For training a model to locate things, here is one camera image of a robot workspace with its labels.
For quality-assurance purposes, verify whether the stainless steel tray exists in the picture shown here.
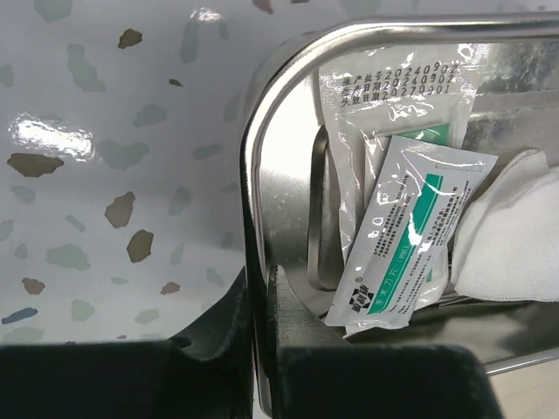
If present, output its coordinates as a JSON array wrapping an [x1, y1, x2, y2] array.
[[240, 11, 558, 416]]

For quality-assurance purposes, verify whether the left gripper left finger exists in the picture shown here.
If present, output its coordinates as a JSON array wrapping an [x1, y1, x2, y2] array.
[[1, 271, 253, 418]]

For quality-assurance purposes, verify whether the green white packet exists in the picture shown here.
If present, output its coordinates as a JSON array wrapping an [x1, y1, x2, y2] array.
[[325, 135, 498, 334]]

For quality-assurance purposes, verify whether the clear plastic packet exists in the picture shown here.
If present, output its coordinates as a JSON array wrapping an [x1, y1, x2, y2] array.
[[318, 41, 477, 263]]

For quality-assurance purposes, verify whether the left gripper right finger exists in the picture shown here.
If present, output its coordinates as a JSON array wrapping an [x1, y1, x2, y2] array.
[[268, 265, 496, 418]]

